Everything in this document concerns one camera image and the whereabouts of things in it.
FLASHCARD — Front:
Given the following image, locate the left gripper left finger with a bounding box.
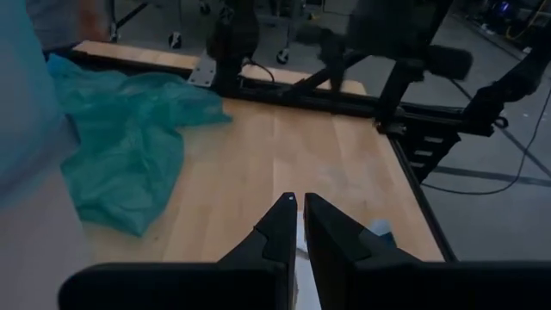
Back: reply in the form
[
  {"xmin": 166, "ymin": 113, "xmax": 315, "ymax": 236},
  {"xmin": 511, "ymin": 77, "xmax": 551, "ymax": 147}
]
[{"xmin": 59, "ymin": 191, "xmax": 299, "ymax": 310}]

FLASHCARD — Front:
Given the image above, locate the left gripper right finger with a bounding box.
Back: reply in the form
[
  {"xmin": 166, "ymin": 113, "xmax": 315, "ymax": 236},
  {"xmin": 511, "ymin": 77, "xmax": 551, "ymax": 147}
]
[{"xmin": 304, "ymin": 192, "xmax": 551, "ymax": 310}]

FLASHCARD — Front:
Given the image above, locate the white paper piece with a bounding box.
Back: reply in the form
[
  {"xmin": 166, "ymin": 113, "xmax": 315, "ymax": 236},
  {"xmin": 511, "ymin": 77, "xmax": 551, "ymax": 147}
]
[{"xmin": 294, "ymin": 209, "xmax": 323, "ymax": 310}]

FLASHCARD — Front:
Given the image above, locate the teal green trash bag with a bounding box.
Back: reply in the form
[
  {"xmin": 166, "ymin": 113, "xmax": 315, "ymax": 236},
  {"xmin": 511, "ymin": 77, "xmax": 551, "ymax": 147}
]
[{"xmin": 46, "ymin": 53, "xmax": 234, "ymax": 239}]

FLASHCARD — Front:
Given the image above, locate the light blue trash bag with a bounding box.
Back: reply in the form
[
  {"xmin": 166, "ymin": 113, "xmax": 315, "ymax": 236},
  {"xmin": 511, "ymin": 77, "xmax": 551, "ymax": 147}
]
[{"xmin": 0, "ymin": 0, "xmax": 65, "ymax": 212}]

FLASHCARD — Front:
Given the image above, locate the thin black floor cable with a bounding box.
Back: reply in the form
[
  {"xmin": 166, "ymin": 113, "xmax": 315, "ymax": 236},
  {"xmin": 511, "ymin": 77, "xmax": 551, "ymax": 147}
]
[{"xmin": 420, "ymin": 85, "xmax": 551, "ymax": 195}]

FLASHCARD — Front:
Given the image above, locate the black sleeved cable bundle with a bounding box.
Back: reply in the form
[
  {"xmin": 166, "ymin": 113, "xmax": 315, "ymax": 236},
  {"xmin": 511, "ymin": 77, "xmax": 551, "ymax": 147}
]
[{"xmin": 462, "ymin": 25, "xmax": 551, "ymax": 139}]

